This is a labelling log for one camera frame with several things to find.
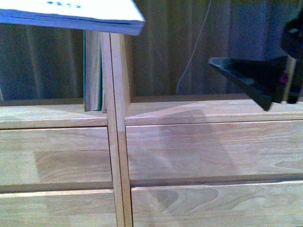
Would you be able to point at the wooden drawer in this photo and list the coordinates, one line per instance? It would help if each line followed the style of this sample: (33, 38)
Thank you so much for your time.
(234, 150)
(80, 208)
(46, 156)
(231, 205)

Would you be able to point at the green-covered upright book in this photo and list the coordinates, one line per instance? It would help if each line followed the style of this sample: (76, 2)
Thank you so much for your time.
(92, 71)

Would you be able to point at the right wooden shelf cabinet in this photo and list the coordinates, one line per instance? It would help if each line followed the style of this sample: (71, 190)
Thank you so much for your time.
(181, 110)

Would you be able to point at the right upper wooden drawer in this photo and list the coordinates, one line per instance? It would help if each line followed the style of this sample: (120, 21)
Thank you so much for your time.
(234, 150)

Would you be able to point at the left wooden shelf cabinet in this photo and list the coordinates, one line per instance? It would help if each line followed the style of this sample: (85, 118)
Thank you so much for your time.
(22, 115)

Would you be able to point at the grey-blue white-cover book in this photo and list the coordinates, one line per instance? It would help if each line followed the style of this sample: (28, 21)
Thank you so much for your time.
(113, 16)

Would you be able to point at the right lower wooden drawer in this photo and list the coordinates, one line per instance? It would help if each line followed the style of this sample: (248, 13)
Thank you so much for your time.
(231, 205)

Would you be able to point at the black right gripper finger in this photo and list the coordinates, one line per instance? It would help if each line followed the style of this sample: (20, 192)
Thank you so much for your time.
(292, 44)

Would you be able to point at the left upper wooden drawer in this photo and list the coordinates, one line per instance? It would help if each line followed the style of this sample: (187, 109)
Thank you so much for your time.
(46, 156)

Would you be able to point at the dark green curtain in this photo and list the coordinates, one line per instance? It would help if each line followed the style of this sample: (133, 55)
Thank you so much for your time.
(169, 57)

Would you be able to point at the left lower wooden drawer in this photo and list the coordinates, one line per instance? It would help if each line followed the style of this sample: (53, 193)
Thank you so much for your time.
(80, 208)

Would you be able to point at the wooden shelf cabinet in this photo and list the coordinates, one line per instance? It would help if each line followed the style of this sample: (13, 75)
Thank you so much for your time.
(22, 115)
(181, 110)

